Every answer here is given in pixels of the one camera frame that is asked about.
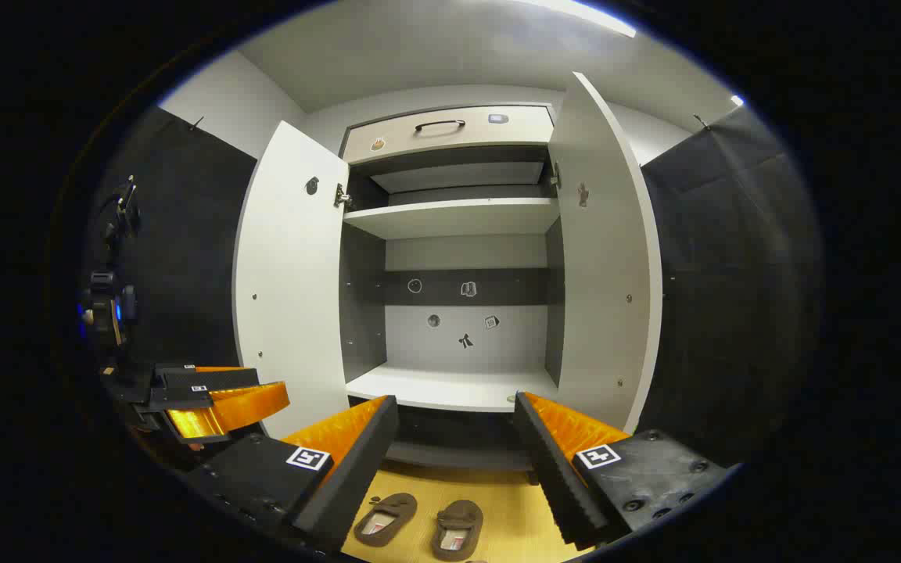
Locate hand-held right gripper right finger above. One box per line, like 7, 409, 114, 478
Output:
513, 391, 733, 550

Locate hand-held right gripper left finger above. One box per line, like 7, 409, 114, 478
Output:
183, 395, 400, 554

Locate brown fuzzy shoe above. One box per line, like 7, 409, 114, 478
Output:
354, 493, 418, 547
431, 500, 484, 561

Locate white shoe cabinet door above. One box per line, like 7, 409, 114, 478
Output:
548, 72, 664, 435
232, 120, 351, 440

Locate white shoe cabinet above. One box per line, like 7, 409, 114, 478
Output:
339, 103, 565, 474

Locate beige cabinet drawer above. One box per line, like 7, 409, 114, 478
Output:
341, 106, 555, 165

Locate black backdrop cloth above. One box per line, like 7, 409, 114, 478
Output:
638, 106, 823, 462
87, 106, 257, 376

